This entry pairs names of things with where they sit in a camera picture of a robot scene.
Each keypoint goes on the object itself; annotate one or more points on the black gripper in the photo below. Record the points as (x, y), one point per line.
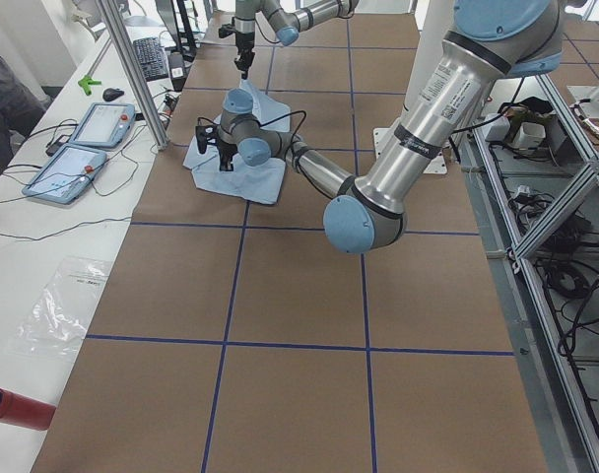
(225, 148)
(242, 43)

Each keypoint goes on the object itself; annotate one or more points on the light blue button-up shirt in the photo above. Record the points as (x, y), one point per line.
(260, 183)

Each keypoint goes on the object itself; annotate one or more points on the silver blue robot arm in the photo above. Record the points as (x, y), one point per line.
(486, 41)
(287, 26)

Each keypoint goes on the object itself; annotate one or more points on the person in dark clothes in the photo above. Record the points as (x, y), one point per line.
(20, 111)

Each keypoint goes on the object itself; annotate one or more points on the black computer keyboard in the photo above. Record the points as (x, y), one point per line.
(151, 58)

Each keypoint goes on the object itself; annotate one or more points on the far blue teach pendant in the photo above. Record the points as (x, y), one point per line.
(104, 125)

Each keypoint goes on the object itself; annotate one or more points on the blue teach pendant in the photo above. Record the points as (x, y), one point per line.
(68, 173)
(104, 125)

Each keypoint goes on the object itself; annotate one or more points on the black computer mouse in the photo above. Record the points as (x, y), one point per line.
(111, 94)

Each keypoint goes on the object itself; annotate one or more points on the green plastic tool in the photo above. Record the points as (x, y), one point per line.
(86, 83)

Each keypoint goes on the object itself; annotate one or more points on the near blue teach pendant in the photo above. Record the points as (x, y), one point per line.
(68, 173)

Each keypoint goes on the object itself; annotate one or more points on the clear plastic bag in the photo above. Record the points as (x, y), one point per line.
(59, 320)

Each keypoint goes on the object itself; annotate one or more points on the white power adapter box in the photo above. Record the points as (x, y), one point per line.
(496, 127)

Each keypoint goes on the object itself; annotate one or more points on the red cylinder tube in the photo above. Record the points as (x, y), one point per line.
(21, 411)

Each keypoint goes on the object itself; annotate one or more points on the wrist black camera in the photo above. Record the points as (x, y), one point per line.
(226, 30)
(206, 134)

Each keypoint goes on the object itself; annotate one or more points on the aluminium frame post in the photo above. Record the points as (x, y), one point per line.
(124, 48)

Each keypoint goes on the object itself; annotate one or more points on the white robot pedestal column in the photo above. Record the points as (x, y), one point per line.
(433, 19)

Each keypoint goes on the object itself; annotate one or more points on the aluminium side frame rail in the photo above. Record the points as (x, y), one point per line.
(541, 217)

